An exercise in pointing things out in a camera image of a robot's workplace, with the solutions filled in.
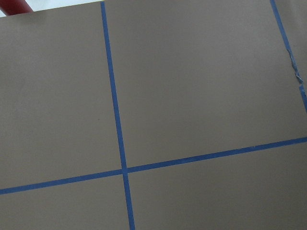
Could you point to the red fire extinguisher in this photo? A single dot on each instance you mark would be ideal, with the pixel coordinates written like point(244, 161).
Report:
point(14, 7)

